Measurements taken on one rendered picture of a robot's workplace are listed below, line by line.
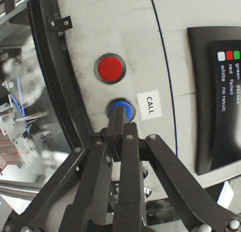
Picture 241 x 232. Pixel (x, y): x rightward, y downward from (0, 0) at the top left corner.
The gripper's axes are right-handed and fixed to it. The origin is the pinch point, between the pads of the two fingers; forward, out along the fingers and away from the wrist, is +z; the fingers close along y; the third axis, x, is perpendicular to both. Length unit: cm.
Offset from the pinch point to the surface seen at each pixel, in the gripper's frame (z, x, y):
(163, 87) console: 5.3, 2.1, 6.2
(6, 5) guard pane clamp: 6.0, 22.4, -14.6
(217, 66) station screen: 3.0, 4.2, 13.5
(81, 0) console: 5.3, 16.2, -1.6
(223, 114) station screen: 3.0, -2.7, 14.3
